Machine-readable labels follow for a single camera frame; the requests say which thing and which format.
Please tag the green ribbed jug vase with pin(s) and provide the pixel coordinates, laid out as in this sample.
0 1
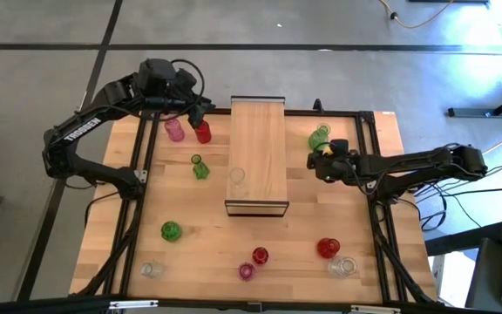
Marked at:
317 139

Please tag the red ribbed bottle vase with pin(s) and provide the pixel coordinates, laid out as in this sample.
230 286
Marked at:
203 134

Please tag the green round glass vase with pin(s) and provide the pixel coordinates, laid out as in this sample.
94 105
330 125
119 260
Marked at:
171 231

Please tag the pink wavy glass vase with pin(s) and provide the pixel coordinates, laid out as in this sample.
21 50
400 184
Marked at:
246 271

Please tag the red flared-rim glass vase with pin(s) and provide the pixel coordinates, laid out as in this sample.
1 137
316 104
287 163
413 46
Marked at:
328 247

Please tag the clear wide glass vase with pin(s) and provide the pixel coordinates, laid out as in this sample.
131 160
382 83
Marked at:
342 267

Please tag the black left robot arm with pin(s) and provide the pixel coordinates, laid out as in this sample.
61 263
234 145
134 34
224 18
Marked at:
59 157

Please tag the black aluminium table frame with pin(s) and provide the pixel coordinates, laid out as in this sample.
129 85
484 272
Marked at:
303 112

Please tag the green conical glass vase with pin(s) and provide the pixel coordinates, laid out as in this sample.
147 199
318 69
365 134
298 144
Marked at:
199 168

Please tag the black desk leg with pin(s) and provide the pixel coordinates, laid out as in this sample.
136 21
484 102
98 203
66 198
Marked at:
486 111
464 237

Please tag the silver metal bracket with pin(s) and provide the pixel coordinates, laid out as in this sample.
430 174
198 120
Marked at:
375 309
133 304

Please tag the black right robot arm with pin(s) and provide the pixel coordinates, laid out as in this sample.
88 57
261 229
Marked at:
408 163

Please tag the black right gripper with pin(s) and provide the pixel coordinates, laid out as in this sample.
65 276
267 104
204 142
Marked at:
340 168

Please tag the clear narrow-neck glass vase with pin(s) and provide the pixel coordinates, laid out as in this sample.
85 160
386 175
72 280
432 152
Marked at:
237 181

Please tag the pink ribbed round-shouldered vase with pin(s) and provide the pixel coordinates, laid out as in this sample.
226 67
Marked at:
174 131

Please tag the wooden rectangular box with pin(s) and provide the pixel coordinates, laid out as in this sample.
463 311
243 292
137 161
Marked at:
257 152

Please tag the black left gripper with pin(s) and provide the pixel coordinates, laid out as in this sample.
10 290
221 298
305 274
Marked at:
164 83

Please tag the clear small glass vase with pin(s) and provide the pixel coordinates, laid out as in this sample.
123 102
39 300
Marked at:
152 269

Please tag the red tall ribbed vase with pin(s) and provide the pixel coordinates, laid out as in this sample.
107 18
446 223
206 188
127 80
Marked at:
260 255

